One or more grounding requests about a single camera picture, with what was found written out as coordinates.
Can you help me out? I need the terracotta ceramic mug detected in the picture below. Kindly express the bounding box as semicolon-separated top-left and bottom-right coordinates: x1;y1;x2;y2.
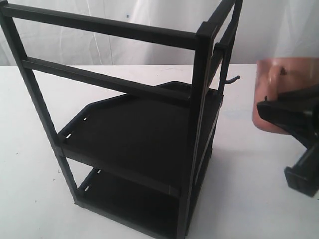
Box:
252;57;319;134

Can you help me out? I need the black rack hook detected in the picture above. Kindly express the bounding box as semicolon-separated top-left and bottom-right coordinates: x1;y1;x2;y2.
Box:
215;42;241;95

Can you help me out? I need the white backdrop curtain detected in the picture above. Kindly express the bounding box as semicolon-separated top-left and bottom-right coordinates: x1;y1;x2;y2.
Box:
14;0;319;65

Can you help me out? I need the black two-tier shelf rack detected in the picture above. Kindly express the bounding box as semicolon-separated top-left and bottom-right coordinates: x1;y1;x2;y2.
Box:
0;0;242;239

